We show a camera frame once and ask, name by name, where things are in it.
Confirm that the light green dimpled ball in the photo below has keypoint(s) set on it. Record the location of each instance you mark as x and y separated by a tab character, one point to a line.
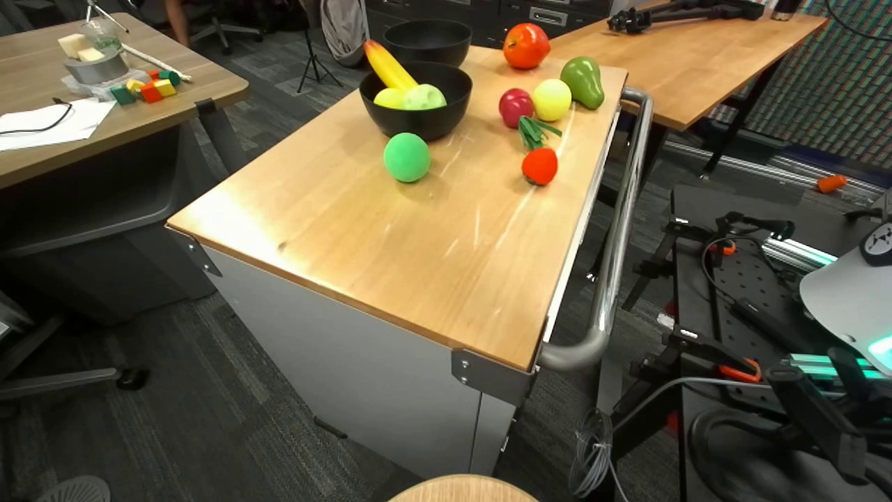
425	95

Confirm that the large yellow ball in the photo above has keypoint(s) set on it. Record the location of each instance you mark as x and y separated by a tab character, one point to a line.
552	98

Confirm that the yellow banana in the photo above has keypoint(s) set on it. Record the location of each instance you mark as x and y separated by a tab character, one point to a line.
389	67

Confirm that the green pear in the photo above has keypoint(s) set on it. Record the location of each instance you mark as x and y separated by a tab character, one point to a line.
584	79

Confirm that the small yellow lemon ball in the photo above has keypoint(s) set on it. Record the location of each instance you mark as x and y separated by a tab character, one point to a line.
390	98

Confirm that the dark green ball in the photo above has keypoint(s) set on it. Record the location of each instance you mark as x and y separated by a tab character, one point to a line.
404	158

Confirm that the small red tomato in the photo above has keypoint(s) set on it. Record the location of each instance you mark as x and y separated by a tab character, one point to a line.
539	165

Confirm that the white cart cabinet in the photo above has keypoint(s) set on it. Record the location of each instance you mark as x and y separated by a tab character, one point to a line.
400	393

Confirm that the red radish with greens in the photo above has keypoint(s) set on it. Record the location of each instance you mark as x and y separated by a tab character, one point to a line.
518	113

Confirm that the near black bowl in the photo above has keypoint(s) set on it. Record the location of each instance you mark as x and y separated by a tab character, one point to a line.
428	123

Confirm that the black bowl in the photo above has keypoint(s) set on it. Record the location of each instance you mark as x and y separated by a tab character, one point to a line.
429	43
428	123

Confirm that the far black bowl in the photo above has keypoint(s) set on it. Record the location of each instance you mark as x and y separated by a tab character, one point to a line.
429	43

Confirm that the round wooden stool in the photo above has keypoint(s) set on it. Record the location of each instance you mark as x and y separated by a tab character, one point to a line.
462	489

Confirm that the black tripod on table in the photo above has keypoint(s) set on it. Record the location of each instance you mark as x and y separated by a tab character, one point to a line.
637	21

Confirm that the coloured toy blocks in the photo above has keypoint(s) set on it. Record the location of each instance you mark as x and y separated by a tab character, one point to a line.
145	88

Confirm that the clear plastic container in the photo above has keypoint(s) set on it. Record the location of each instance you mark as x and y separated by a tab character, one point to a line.
93	54

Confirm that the white papers on desk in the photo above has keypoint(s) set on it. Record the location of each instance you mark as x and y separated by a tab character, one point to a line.
54	123

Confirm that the wooden office desk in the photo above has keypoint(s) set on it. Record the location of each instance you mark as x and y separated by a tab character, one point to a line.
32	79

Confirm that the metal cart handle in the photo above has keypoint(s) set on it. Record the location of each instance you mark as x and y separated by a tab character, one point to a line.
609	279

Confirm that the orange handled clamp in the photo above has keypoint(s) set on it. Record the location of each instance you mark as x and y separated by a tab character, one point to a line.
744	371

